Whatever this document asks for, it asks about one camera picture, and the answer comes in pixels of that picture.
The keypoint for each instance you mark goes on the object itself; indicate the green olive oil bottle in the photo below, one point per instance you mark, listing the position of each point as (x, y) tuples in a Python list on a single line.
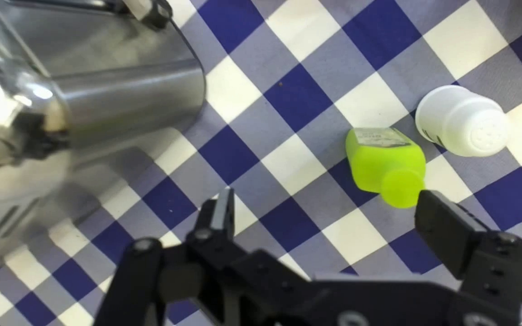
[(388, 163)]

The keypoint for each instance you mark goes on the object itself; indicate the small white plastic bottle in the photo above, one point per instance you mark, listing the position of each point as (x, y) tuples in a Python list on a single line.
[(463, 120)]

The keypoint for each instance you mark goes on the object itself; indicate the blue white checked tablecloth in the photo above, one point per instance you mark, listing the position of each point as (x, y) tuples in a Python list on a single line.
[(309, 73)]

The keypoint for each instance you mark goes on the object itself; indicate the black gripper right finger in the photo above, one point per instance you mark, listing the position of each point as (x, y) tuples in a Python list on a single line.
[(472, 247)]

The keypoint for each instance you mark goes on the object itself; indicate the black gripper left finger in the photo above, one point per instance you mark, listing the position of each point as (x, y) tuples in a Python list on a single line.
[(213, 265)]

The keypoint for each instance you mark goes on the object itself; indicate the silver metal toaster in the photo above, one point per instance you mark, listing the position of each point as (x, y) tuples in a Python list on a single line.
[(80, 84)]

